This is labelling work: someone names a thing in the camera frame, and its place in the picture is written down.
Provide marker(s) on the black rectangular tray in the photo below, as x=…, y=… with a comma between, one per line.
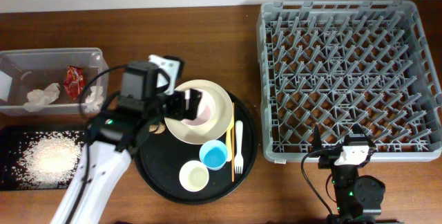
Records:
x=16, y=138

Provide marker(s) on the large beige plate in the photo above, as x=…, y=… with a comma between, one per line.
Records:
x=216, y=126

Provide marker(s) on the white plastic fork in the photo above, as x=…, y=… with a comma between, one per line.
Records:
x=239, y=160

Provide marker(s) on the white rice pile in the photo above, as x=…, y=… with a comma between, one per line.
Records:
x=49, y=161

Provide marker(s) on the white napkin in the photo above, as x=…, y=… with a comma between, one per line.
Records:
x=39, y=99

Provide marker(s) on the white label on bin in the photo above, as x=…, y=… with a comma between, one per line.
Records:
x=5, y=86

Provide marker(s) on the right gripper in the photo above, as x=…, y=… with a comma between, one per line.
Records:
x=329, y=162

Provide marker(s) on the blue cup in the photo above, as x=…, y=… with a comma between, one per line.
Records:
x=213, y=154

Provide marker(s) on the white cup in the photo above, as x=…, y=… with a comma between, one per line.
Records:
x=193, y=176

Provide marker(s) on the clear plastic waste bin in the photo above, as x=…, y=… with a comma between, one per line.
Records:
x=38, y=68

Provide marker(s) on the red snack wrapper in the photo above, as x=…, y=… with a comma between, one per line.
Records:
x=74, y=82

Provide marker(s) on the small pink plate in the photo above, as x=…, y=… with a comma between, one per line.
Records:
x=206, y=110

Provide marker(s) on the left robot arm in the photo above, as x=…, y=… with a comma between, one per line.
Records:
x=114, y=135

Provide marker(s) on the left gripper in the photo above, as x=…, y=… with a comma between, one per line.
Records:
x=177, y=103

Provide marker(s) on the round black serving tray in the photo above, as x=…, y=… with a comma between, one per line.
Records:
x=161, y=157

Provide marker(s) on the brown cookie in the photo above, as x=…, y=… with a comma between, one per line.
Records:
x=157, y=128

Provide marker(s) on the small white tissue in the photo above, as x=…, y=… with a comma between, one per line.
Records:
x=94, y=100

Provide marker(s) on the grey dishwasher rack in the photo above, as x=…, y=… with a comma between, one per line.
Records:
x=329, y=65

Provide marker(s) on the orange chopstick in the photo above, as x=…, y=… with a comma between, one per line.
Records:
x=233, y=146

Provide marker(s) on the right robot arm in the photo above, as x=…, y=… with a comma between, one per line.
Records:
x=358, y=198

